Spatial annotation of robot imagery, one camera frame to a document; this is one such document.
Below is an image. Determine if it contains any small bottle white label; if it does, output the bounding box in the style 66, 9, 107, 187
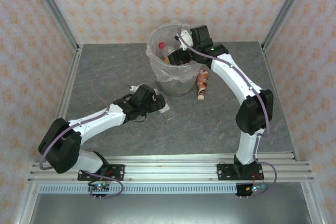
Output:
154, 89, 171, 115

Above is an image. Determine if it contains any red cap bottle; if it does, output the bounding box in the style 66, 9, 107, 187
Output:
157, 41, 176, 58

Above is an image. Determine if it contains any bottle brown white label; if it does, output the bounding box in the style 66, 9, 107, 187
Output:
196, 69, 210, 101

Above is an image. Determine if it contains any clear plastic bin liner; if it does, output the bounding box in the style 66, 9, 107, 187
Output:
145, 19, 208, 83

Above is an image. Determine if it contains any grey metal bin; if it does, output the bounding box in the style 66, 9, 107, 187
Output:
146, 22, 207, 98

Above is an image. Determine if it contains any left circuit board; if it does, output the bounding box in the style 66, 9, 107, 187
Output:
88, 181, 111, 200

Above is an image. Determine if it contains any circuit board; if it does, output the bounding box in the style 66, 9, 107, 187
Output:
88, 181, 111, 200
235, 183, 269, 200

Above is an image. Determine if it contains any grey metal panel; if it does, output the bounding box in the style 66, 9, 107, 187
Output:
27, 193, 314, 224

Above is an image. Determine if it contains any right circuit board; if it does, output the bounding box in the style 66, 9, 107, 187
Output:
235, 183, 269, 200

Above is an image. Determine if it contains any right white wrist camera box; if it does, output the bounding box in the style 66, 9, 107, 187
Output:
178, 29, 195, 51

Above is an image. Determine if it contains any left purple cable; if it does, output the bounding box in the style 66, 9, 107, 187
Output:
39, 74, 137, 200

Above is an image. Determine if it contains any purple cable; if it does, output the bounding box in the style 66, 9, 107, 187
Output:
39, 74, 137, 200
177, 27, 277, 198

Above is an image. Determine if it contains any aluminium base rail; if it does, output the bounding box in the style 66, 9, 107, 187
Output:
28, 155, 314, 183

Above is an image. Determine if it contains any left aluminium side rail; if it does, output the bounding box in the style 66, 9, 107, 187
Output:
41, 44, 84, 162

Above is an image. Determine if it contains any aluminium side rail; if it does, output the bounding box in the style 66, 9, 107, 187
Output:
260, 43, 300, 161
41, 44, 84, 162

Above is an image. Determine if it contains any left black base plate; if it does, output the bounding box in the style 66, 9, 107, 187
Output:
78, 164, 125, 182

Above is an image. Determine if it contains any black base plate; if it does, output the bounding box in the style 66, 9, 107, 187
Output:
217, 163, 264, 182
78, 164, 125, 182

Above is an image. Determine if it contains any right aluminium side rail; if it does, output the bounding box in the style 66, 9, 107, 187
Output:
260, 43, 300, 161

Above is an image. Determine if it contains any slotted grey cable duct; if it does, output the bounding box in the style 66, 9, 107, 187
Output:
39, 184, 238, 194

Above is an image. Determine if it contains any right aluminium frame post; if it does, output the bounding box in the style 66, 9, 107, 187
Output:
261, 0, 313, 51

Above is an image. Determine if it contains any aluminium frame post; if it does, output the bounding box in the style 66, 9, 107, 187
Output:
261, 0, 313, 51
28, 0, 80, 51

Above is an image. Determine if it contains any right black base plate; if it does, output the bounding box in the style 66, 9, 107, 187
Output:
217, 163, 264, 182

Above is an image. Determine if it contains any left aluminium frame post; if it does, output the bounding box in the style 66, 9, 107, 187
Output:
28, 0, 80, 51

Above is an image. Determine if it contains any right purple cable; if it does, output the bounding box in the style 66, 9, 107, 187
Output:
177, 27, 277, 198

